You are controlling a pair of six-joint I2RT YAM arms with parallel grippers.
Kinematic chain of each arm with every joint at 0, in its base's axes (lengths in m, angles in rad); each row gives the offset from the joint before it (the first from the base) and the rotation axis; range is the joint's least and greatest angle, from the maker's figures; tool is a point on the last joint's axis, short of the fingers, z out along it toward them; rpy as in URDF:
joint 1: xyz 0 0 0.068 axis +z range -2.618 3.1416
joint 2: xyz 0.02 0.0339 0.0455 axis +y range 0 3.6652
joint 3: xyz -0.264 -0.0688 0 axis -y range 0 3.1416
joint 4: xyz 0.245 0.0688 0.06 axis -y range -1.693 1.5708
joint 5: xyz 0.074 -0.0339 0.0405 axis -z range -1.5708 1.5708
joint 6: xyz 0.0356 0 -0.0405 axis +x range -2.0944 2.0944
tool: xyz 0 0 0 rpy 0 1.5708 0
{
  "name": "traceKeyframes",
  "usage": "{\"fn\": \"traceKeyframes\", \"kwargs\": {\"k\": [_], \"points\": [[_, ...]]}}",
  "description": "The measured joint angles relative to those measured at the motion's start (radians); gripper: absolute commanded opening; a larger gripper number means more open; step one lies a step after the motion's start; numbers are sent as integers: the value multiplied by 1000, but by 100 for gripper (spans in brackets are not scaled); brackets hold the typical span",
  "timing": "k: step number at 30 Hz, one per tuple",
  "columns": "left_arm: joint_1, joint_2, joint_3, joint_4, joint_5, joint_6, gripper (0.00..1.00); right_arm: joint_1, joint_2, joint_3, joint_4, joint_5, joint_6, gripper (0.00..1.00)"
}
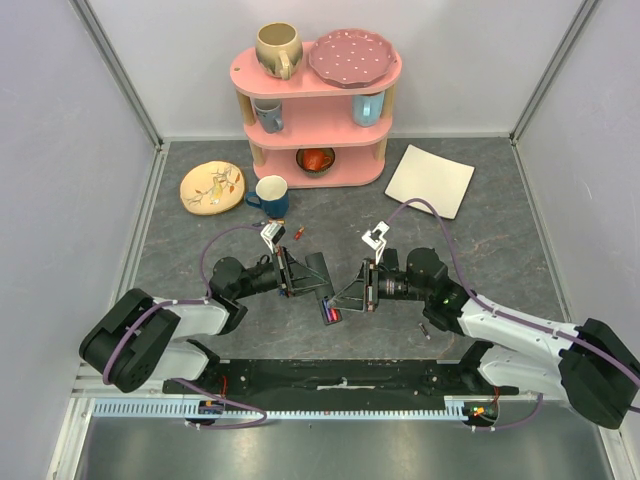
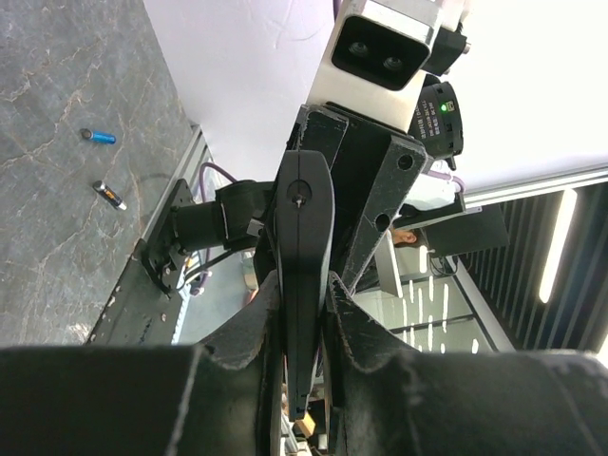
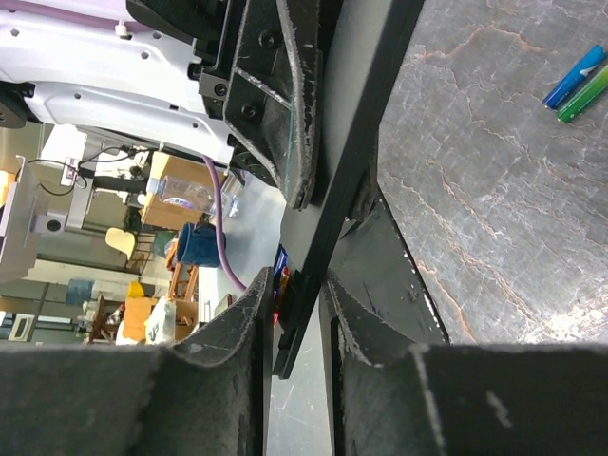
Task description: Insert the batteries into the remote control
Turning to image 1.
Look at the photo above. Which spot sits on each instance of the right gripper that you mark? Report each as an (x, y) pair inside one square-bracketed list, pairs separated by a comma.
[(371, 286)]

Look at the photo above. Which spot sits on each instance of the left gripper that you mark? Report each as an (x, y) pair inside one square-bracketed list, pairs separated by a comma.
[(293, 278)]

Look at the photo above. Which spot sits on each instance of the black remote control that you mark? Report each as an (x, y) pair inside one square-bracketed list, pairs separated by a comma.
[(324, 292)]

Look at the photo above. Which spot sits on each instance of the purple-blue battery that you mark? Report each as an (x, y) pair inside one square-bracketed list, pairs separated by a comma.
[(326, 310)]

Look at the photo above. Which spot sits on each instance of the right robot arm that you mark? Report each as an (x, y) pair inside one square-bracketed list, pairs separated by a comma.
[(586, 365)]

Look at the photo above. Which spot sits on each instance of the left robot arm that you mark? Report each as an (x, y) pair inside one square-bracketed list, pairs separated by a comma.
[(129, 342)]

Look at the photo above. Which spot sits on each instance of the red battery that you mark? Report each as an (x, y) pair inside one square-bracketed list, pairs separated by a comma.
[(299, 233)]

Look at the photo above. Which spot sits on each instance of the grey pink-tip battery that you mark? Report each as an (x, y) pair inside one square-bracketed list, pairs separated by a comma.
[(424, 331)]

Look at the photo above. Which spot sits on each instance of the dark blue mug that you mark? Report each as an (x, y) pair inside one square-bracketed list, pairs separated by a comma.
[(270, 196)]

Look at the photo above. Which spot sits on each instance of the red cup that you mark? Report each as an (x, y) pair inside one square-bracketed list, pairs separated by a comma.
[(316, 160)]

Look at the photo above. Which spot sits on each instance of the dark patterned bowl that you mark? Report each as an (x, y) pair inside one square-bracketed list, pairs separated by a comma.
[(299, 154)]

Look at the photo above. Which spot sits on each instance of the yellow bird-pattern plate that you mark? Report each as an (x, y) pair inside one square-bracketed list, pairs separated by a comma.
[(212, 188)]

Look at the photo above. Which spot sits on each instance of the white square plate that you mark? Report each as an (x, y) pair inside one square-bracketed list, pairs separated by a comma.
[(441, 182)]

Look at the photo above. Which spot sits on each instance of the pink three-tier shelf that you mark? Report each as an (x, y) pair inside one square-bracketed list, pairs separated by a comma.
[(315, 114)]

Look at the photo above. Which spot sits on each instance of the grey-blue mug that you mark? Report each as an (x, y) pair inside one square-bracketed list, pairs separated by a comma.
[(269, 114)]

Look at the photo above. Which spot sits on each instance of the light blue mug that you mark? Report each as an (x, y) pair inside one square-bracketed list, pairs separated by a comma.
[(366, 109)]

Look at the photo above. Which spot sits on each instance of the pink dotted plate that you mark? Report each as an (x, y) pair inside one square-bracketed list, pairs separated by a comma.
[(351, 58)]

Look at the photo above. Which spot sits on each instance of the beige ceramic mug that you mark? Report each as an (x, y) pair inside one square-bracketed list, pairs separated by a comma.
[(279, 50)]

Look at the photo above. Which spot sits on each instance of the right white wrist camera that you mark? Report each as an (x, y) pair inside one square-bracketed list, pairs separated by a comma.
[(375, 239)]

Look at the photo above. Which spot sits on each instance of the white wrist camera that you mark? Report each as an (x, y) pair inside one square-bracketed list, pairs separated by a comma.
[(271, 234), (375, 239)]

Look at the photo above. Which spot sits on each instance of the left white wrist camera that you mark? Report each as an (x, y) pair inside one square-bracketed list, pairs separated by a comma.
[(271, 234)]

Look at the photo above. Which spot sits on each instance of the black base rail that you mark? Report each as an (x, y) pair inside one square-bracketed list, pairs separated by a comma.
[(345, 385)]

